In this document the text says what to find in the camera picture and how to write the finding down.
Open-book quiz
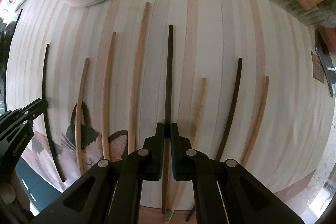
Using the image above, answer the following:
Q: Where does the light wooden chopstick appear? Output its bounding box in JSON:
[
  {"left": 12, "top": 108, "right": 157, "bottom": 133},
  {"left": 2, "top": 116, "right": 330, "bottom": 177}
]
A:
[
  {"left": 101, "top": 31, "right": 116, "bottom": 160},
  {"left": 241, "top": 76, "right": 269, "bottom": 167},
  {"left": 75, "top": 57, "right": 90, "bottom": 175},
  {"left": 165, "top": 77, "right": 207, "bottom": 223},
  {"left": 127, "top": 2, "right": 150, "bottom": 154}
]

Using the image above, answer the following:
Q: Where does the black chopstick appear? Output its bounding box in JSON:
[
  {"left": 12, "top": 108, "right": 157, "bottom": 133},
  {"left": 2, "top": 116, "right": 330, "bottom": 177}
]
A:
[
  {"left": 185, "top": 57, "right": 243, "bottom": 222},
  {"left": 42, "top": 43, "right": 65, "bottom": 182},
  {"left": 161, "top": 24, "right": 174, "bottom": 215}
]

